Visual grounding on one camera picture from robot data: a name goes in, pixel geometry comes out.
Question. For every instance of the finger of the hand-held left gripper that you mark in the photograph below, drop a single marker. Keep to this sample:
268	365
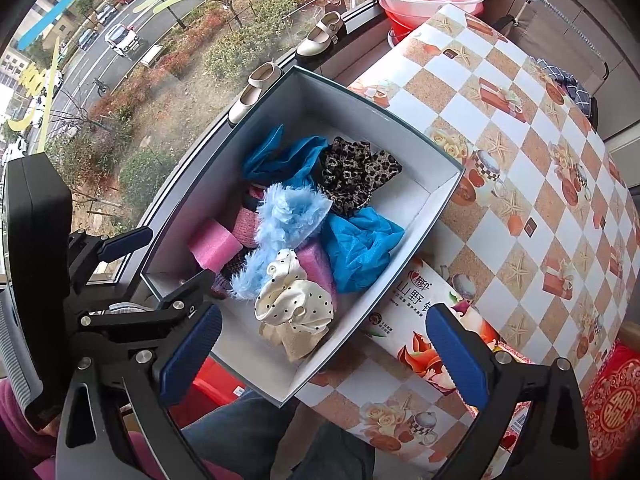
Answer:
130	325
125	245

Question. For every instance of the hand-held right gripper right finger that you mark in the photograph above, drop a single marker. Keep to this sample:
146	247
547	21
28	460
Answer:
457	355

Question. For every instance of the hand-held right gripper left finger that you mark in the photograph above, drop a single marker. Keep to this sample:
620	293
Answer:
192	355

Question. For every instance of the pink sponge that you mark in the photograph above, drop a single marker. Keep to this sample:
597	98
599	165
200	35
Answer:
315	265
215	247

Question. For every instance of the white polka dot scrunchie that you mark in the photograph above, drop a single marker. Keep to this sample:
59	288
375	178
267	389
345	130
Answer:
295	300

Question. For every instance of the pink knitted cloth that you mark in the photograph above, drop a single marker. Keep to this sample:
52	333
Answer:
245	225

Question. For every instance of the large blue mesh cloth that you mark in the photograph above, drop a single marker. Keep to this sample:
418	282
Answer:
360	245

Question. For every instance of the light blue fluffy scrunchie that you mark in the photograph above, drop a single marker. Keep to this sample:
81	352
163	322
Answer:
285	210

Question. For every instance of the small blue mesh cloth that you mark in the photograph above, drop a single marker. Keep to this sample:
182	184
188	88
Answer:
290	160

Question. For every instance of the leopard print scrunchie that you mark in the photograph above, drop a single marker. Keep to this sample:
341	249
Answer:
350	175

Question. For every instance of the grey cardboard box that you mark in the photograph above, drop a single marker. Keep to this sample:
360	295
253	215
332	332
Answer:
310	105

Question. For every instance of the person's left forearm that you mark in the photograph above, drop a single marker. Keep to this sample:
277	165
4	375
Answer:
20	425

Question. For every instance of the floral tissue pack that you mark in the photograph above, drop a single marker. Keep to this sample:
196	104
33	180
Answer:
400	310

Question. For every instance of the person's jeans leg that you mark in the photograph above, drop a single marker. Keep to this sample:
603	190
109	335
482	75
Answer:
280	440

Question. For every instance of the red gold-print cushion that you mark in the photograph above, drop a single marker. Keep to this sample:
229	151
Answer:
615	400

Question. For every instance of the checked printed tablecloth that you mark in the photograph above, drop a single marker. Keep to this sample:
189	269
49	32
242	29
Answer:
550	210

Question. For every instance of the large window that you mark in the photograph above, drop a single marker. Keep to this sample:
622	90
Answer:
150	35

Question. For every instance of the dark plaid cloth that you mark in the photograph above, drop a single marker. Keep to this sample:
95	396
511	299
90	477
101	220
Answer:
570	85

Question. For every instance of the red plastic basin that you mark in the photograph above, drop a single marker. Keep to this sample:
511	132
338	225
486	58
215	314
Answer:
405	29

